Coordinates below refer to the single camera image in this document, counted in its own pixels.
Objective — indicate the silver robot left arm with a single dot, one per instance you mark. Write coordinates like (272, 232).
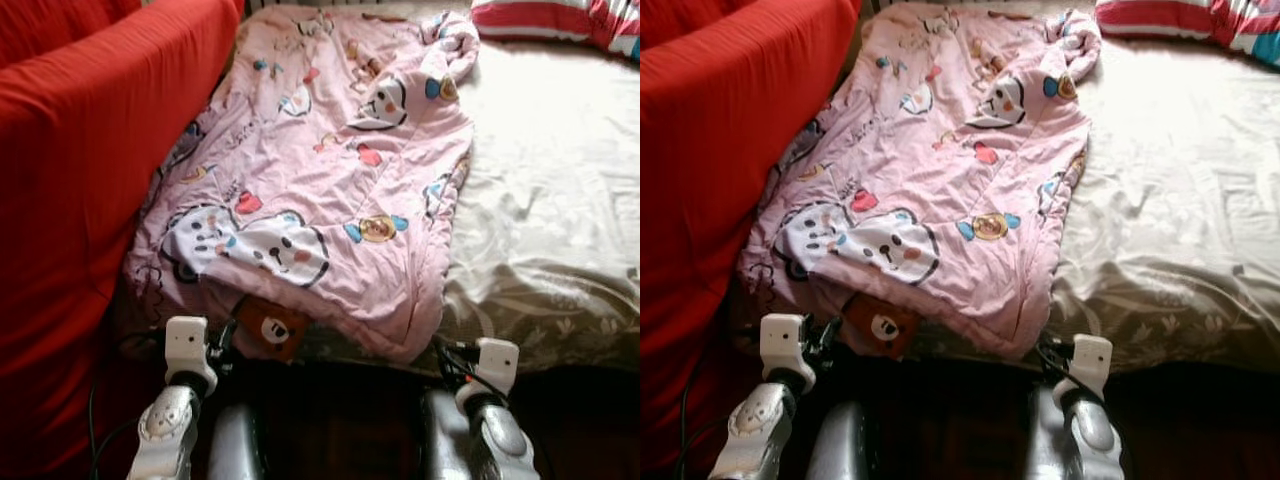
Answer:
(168, 430)
(755, 430)

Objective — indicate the brown bear print cloth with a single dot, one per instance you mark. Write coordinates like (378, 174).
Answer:
(882, 325)
(275, 328)

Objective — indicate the grey robot right leg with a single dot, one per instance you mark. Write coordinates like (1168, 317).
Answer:
(1045, 440)
(442, 440)

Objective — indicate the grey robot leg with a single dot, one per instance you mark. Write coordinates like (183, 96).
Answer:
(835, 445)
(442, 440)
(1045, 440)
(235, 445)

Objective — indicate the grey robot left leg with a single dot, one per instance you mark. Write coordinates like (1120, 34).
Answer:
(835, 445)
(235, 445)

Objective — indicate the pink cartoon print blanket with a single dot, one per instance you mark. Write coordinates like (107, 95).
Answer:
(320, 170)
(930, 170)

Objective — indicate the cream leaf print bed sheet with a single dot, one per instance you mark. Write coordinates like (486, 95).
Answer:
(1190, 180)
(560, 180)

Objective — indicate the red fabric covered sofa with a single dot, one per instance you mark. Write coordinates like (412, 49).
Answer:
(730, 150)
(90, 150)

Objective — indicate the colourful floral bolster pillow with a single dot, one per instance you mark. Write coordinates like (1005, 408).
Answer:
(1190, 20)
(560, 20)

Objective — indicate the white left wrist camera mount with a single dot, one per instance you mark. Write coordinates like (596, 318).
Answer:
(186, 345)
(782, 342)

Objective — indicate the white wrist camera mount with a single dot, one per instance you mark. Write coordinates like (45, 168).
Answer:
(498, 365)
(1092, 362)
(186, 345)
(782, 342)

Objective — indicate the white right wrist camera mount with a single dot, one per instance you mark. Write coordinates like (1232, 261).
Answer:
(498, 365)
(1092, 362)

